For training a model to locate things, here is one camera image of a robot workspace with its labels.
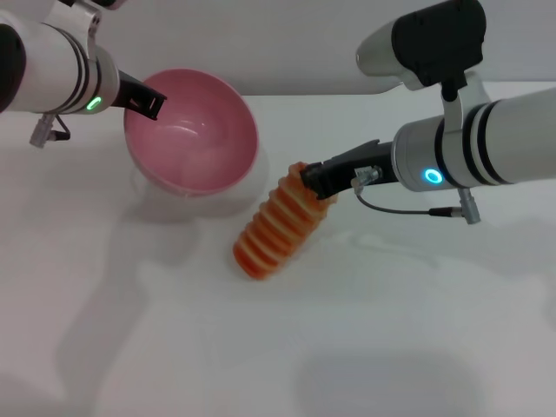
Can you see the silver camera bracket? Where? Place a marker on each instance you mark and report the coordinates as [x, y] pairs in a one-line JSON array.
[[465, 104], [74, 17]]

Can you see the pink plastic bowl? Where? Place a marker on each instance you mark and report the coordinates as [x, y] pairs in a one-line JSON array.
[[195, 134]]

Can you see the silver left camera bracket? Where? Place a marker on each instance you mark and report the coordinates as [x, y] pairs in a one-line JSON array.
[[74, 17]]

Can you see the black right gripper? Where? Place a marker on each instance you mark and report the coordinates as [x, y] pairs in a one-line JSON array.
[[365, 163]]

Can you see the silver right camera bracket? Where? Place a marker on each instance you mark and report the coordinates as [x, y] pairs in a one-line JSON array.
[[465, 104]]

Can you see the orange ridged toy bread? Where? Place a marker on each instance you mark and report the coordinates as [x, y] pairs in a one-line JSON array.
[[278, 230]]

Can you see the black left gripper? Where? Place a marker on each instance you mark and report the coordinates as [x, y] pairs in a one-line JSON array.
[[126, 89]]

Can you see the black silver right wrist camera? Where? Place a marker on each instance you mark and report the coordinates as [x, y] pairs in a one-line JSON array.
[[434, 39]]

